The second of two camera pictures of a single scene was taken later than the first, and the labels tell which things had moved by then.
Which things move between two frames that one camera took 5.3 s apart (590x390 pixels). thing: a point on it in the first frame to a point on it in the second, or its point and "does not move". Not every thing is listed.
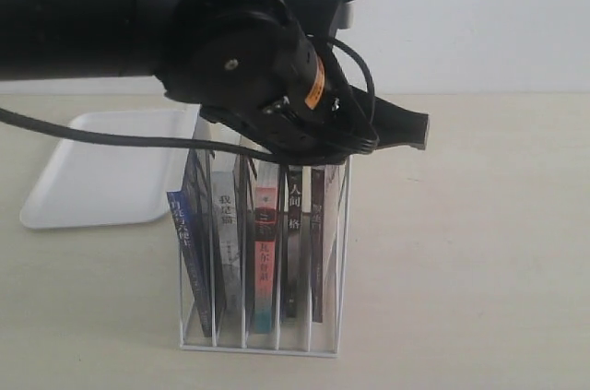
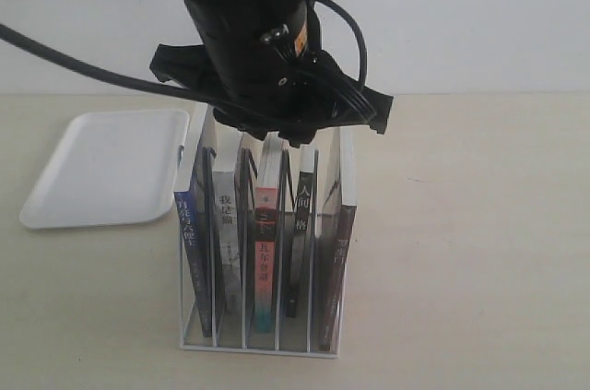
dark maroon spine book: x=317 y=244 to x=342 y=240
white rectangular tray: x=90 y=183 does not move
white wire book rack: x=262 y=255 does not move
